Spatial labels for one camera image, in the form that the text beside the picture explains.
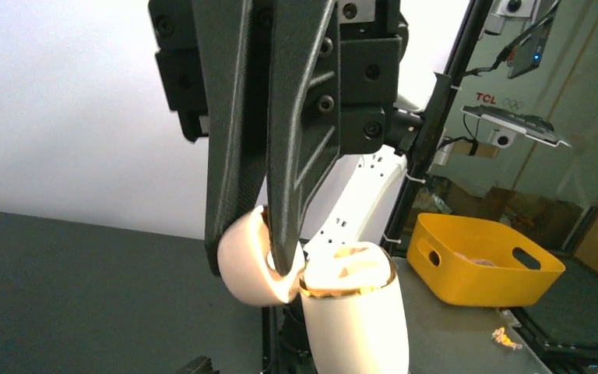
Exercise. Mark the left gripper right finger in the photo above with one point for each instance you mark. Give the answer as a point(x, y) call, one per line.
point(299, 152)

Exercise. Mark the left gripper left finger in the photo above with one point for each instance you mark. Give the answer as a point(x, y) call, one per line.
point(234, 49)

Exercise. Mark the pink earbuds charging case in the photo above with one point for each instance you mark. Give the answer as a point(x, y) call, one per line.
point(351, 296)

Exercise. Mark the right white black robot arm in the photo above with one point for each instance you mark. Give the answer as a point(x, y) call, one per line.
point(374, 174)

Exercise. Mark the yellow plastic bin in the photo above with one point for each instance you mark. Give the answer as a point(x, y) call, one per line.
point(468, 261)

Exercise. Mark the black keyboard on stand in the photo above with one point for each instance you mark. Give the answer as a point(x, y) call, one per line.
point(509, 125)

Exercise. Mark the right black frame post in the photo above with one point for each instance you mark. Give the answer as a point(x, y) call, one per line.
point(426, 141)

